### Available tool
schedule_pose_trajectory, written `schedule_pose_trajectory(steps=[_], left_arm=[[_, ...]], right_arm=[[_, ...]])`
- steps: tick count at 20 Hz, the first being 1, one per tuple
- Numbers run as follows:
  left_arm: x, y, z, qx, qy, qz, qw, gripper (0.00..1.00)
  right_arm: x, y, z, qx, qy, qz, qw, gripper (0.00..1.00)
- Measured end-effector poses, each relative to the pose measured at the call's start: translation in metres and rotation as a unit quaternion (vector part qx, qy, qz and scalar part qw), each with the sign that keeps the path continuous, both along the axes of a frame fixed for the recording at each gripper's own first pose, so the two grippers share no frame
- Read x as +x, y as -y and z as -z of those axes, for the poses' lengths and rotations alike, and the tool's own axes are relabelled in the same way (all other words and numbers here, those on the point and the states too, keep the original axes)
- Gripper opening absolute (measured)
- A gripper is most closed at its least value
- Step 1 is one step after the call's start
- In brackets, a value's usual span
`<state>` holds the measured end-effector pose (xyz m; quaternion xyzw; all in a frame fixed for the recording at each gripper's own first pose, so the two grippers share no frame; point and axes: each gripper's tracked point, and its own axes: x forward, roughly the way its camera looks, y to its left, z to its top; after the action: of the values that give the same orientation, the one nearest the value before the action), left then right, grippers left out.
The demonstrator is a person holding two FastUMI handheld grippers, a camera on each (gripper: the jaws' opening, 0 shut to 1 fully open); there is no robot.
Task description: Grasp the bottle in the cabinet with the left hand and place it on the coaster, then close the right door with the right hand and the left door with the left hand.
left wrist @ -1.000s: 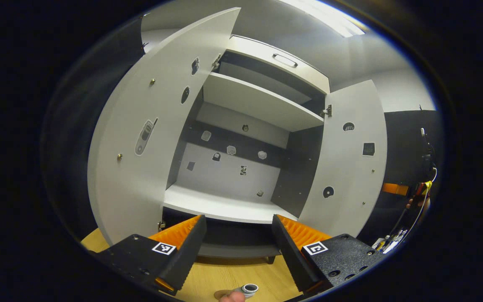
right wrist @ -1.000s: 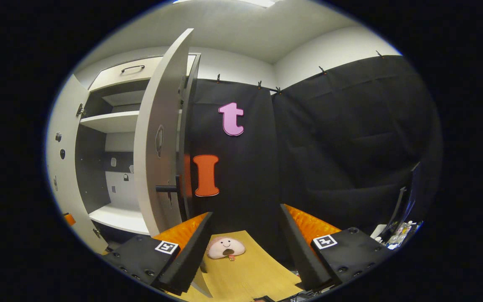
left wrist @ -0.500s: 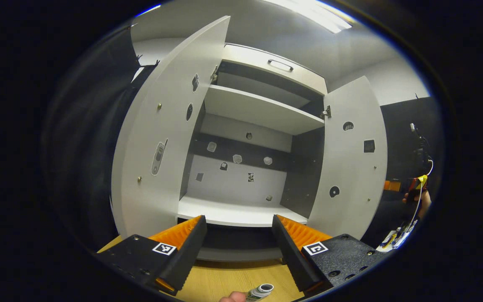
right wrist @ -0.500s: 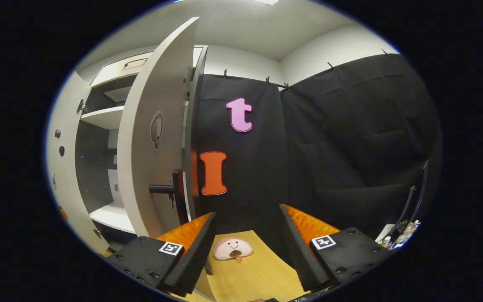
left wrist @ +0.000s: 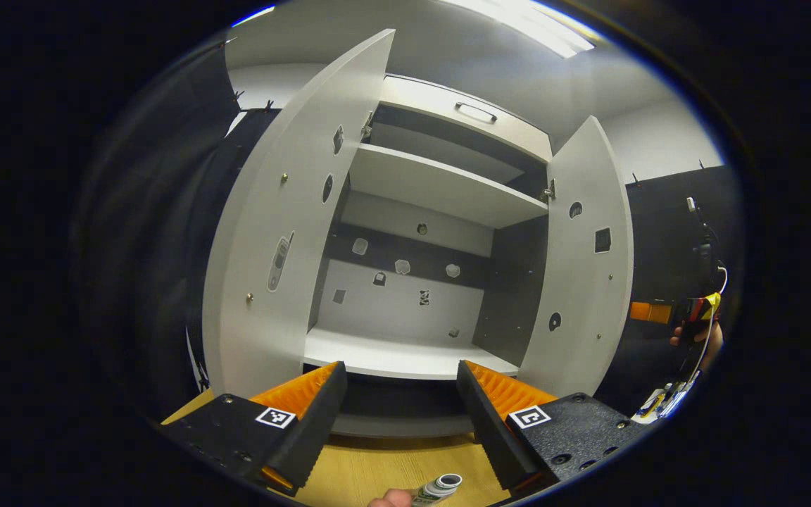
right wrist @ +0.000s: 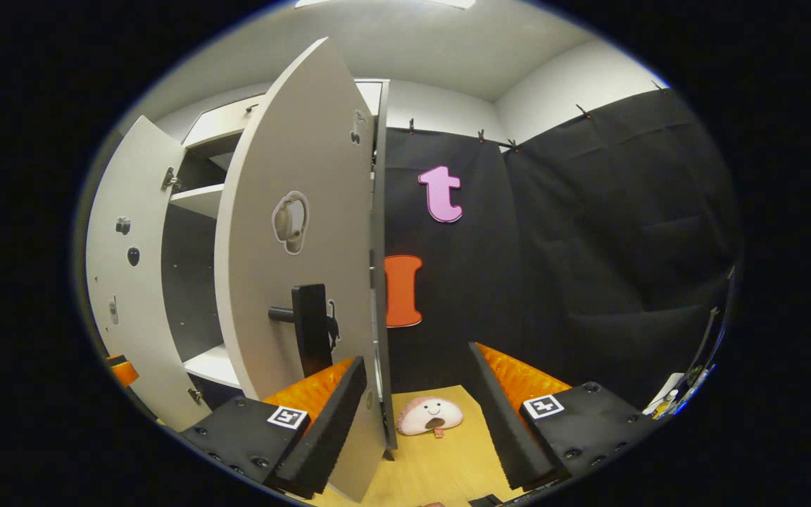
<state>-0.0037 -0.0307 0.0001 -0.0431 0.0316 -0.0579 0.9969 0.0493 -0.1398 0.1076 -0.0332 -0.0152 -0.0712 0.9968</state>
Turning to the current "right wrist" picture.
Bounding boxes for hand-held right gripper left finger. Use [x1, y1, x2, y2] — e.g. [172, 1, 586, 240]
[179, 356, 368, 499]

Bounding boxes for white cabinet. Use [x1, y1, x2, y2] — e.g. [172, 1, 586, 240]
[159, 79, 399, 451]

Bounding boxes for white door with camera sticker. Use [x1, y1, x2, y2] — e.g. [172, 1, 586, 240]
[86, 116, 213, 432]

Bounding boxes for black door handle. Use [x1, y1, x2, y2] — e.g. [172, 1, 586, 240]
[268, 284, 336, 377]

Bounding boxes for white pink smiling plush toy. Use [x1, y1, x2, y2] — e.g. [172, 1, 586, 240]
[396, 396, 464, 437]

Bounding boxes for black backdrop cloth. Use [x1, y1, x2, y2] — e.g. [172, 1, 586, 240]
[383, 88, 741, 409]

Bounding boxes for white door with headphones sticker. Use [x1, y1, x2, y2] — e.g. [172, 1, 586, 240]
[214, 37, 386, 502]

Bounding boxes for long ceiling light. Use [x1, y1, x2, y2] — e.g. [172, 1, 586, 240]
[296, 0, 477, 10]

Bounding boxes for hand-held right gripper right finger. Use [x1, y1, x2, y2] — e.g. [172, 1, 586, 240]
[467, 342, 660, 492]

